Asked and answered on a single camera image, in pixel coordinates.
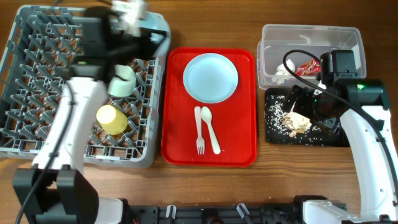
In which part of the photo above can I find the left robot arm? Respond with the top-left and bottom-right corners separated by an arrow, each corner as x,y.
13,6 -> 171,223

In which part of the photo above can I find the white plastic spoon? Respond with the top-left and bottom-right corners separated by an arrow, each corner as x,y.
201,106 -> 221,155

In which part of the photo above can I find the grey dishwasher rack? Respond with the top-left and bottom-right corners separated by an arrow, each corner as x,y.
1,5 -> 170,168

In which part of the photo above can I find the yellow cup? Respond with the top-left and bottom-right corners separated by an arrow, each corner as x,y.
96,105 -> 127,135

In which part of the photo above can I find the large light blue plate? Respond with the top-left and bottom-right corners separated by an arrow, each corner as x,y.
183,53 -> 239,104

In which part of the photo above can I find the food scraps and rice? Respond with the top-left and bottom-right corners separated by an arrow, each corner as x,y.
265,95 -> 321,138

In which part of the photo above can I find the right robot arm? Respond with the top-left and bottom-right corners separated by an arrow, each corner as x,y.
284,50 -> 397,223

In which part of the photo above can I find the red plastic tray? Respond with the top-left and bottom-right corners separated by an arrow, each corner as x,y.
161,47 -> 257,167

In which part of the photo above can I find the white plastic fork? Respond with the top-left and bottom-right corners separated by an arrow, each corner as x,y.
194,106 -> 205,155

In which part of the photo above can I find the green bowl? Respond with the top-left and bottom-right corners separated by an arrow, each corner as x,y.
108,65 -> 136,97

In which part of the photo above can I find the black tray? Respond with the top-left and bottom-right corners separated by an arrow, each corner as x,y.
264,88 -> 349,147

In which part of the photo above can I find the clear plastic bin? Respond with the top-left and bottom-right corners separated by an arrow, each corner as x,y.
257,24 -> 367,90

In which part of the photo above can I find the red snack wrapper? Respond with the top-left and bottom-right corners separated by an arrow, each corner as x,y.
295,58 -> 321,76

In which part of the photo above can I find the crumpled white tissue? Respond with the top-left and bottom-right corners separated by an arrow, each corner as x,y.
272,59 -> 295,85

